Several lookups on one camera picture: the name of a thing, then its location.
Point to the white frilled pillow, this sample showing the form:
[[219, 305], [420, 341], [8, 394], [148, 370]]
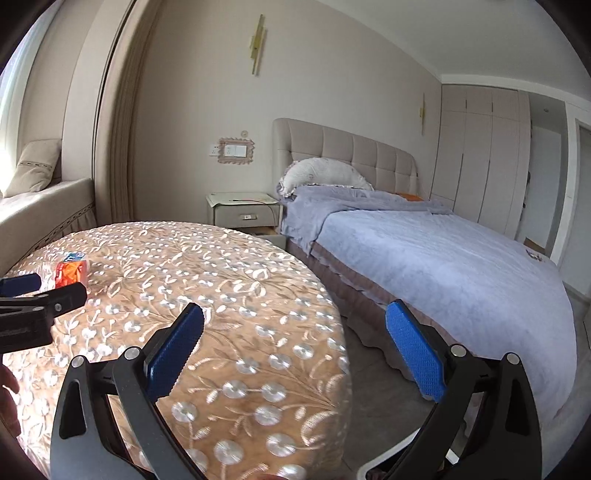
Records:
[[323, 173]]

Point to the large gold wall lamp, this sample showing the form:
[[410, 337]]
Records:
[[256, 44]]

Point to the small gold wall lamp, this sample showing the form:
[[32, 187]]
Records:
[[421, 113]]

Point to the table with floral lace cloth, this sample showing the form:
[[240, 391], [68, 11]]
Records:
[[231, 300]]

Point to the beige curtain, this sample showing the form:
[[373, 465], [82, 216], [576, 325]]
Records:
[[131, 115]]

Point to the beige nightstand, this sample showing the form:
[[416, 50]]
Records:
[[240, 216]]

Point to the person's left hand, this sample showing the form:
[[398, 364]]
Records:
[[7, 397]]

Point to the beige window seat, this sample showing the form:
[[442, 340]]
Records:
[[46, 212]]

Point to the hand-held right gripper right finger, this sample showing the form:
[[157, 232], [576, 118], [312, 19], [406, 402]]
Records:
[[415, 350]]

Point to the white door frame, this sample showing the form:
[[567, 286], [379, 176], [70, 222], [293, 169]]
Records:
[[572, 194]]

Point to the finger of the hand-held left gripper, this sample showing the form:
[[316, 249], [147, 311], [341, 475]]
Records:
[[60, 300], [21, 284]]

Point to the beige tufted headboard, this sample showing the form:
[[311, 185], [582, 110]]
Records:
[[360, 152]]

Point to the white square trash bin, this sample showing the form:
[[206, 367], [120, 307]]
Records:
[[376, 470]]

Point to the wall switch with lace frame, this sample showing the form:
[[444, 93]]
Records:
[[235, 150]]

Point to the orange tissue packet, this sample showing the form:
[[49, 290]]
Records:
[[71, 272]]

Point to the beige cushion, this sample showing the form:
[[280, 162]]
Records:
[[32, 166]]

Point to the small dark object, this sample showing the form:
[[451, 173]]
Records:
[[534, 254]]

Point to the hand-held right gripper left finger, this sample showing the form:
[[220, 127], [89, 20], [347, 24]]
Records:
[[178, 350]]

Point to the bed with lavender cover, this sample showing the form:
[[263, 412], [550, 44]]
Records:
[[438, 277]]

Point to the beige wardrobe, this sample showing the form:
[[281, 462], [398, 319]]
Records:
[[480, 161]]

